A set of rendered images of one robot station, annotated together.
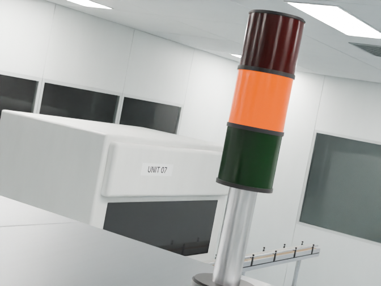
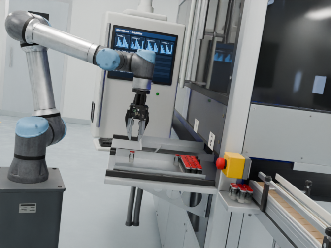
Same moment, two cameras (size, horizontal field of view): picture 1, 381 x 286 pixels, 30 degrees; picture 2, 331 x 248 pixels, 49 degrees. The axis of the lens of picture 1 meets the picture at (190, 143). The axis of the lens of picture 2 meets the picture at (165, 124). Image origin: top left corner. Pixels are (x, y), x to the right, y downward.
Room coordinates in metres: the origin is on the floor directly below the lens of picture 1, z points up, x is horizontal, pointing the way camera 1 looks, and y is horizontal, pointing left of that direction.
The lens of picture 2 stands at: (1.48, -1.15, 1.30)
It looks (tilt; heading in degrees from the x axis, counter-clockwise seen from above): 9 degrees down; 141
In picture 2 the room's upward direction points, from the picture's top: 8 degrees clockwise
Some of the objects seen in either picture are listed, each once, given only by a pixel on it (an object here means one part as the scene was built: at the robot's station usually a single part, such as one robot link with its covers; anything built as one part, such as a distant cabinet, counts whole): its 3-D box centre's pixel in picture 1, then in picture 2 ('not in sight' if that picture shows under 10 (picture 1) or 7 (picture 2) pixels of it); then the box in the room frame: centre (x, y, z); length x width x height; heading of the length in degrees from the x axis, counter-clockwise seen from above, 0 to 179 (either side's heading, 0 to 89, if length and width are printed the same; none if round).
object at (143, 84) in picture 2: not in sight; (143, 84); (0.29, -0.32, 1.21); 0.08 x 0.08 x 0.05
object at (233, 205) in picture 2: not in sight; (242, 202); (0.75, -0.17, 0.87); 0.14 x 0.13 x 0.02; 58
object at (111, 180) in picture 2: not in sight; (163, 160); (0.25, -0.13, 0.87); 0.70 x 0.48 x 0.02; 148
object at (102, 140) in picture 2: not in sight; (133, 143); (-0.24, 0.04, 0.82); 0.40 x 0.14 x 0.02; 69
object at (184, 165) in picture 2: not in sight; (184, 166); (0.43, -0.16, 0.90); 0.18 x 0.02 x 0.05; 147
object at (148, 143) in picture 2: not in sight; (174, 147); (0.15, 0.02, 0.90); 0.34 x 0.26 x 0.04; 58
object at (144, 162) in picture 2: not in sight; (157, 165); (0.38, -0.26, 0.90); 0.34 x 0.26 x 0.04; 57
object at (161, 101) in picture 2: not in sight; (136, 77); (-0.45, 0.15, 1.19); 0.50 x 0.19 x 0.78; 69
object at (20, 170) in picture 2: not in sight; (29, 165); (0.10, -0.67, 0.84); 0.15 x 0.15 x 0.10
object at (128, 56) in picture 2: not in sight; (118, 60); (0.22, -0.40, 1.28); 0.11 x 0.11 x 0.08; 42
